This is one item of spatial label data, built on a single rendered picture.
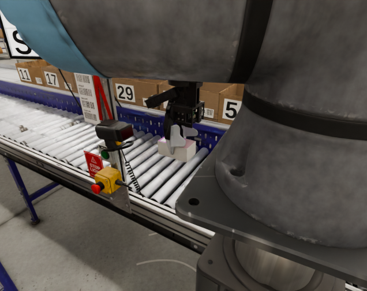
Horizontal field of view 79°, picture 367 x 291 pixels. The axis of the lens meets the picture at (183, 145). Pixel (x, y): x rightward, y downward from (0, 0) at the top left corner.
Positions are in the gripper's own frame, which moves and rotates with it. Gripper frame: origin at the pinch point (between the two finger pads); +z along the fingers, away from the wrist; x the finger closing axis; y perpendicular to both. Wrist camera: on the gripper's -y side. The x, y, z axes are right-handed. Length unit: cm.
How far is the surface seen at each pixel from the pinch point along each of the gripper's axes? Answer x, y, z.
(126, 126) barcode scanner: -3.1, -16.1, -3.9
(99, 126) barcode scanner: -6.5, -24.6, -3.1
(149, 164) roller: 24.0, -30.8, 30.8
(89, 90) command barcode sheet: -1.1, -33.0, -12.1
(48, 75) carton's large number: 59, -159, 7
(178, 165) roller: 30.2, -17.8, 30.7
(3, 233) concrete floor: -17, -141, 105
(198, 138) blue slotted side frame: 56, -19, 27
